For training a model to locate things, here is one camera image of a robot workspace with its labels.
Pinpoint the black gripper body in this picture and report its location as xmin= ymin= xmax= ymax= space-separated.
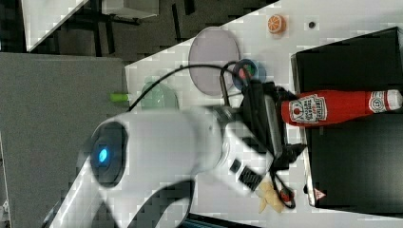
xmin=240 ymin=81 xmax=305 ymax=168

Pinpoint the red ketchup bottle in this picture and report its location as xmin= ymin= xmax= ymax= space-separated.
xmin=281 ymin=89 xmax=402 ymax=127

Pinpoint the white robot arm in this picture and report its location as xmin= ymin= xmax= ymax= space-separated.
xmin=41 ymin=82 xmax=305 ymax=228

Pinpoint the black toaster oven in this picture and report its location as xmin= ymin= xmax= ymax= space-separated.
xmin=291 ymin=28 xmax=402 ymax=218

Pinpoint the red toy in bowl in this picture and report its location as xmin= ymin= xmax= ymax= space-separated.
xmin=239 ymin=66 xmax=257 ymax=80

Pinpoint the lilac round plate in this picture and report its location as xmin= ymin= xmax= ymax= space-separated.
xmin=188 ymin=27 xmax=240 ymax=96

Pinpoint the orange slice toy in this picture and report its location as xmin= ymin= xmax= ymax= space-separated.
xmin=268 ymin=14 xmax=286 ymax=34

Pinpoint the peeled toy banana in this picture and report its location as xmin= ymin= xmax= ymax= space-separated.
xmin=256 ymin=181 xmax=284 ymax=214

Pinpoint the toy strawberry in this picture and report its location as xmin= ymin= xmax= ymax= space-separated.
xmin=280 ymin=188 xmax=294 ymax=202

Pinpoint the green perforated colander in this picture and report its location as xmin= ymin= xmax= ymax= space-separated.
xmin=141 ymin=84 xmax=179 ymax=110

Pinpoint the green toy vegetable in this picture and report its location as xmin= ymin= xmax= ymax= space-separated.
xmin=109 ymin=93 xmax=129 ymax=103

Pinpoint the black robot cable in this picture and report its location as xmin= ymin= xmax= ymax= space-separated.
xmin=126 ymin=64 xmax=237 ymax=112

